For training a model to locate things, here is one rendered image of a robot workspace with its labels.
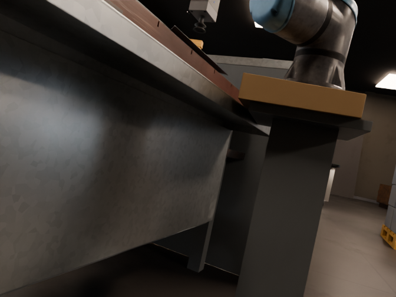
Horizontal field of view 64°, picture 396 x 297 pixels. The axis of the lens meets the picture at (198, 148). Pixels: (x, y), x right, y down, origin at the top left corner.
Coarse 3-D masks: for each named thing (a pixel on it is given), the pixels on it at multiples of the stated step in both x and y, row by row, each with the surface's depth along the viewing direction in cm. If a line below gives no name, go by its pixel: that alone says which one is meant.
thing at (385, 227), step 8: (392, 184) 363; (392, 192) 353; (392, 200) 345; (392, 208) 338; (392, 216) 332; (384, 224) 363; (392, 224) 324; (384, 232) 355; (392, 232) 315; (392, 240) 308
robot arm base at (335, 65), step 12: (312, 48) 70; (300, 60) 72; (312, 60) 70; (324, 60) 69; (336, 60) 70; (288, 72) 74; (300, 72) 70; (312, 72) 69; (324, 72) 69; (336, 72) 70; (312, 84) 68; (324, 84) 68; (336, 84) 70
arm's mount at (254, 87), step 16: (256, 80) 66; (272, 80) 65; (240, 96) 66; (256, 96) 66; (272, 96) 65; (288, 96) 64; (304, 96) 63; (320, 96) 62; (336, 96) 61; (352, 96) 61; (320, 112) 63; (336, 112) 61; (352, 112) 60
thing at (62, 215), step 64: (0, 64) 38; (64, 64) 47; (0, 128) 40; (64, 128) 49; (128, 128) 63; (192, 128) 89; (0, 192) 41; (64, 192) 51; (128, 192) 67; (192, 192) 98; (0, 256) 43; (64, 256) 54
